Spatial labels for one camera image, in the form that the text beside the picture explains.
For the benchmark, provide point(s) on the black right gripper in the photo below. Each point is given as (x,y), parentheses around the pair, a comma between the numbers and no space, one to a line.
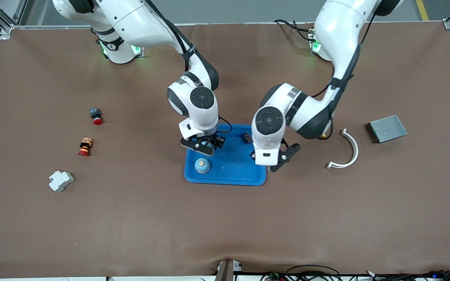
(217,141)

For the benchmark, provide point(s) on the short black capacitor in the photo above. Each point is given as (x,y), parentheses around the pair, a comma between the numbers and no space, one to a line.
(247,137)

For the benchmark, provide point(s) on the red pushbutton with orange base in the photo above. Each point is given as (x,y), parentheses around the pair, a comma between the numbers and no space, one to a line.
(85,147)

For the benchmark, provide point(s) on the white circuit breaker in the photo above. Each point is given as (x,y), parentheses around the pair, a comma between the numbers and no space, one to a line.
(61,181)

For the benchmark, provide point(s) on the grey metal box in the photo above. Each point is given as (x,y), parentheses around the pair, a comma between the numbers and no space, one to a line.
(387,128)

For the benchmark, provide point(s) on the light blue call bell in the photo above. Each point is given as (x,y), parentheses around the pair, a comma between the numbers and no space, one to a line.
(205,144)
(202,165)

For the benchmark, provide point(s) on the metal table edge clamp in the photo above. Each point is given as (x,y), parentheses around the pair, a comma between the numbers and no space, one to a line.
(228,271)

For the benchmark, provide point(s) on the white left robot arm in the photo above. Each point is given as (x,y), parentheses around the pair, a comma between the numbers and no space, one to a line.
(338,31)

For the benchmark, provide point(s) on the white curved plastic bracket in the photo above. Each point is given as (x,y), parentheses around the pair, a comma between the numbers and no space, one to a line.
(354,150)

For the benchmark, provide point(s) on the red pushbutton with black base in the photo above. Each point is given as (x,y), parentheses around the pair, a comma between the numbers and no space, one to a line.
(96,116)

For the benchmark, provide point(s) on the blue plastic tray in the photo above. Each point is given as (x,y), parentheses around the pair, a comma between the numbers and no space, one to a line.
(233,171)

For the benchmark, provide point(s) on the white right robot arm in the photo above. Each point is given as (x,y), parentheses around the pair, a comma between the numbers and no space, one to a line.
(147,23)

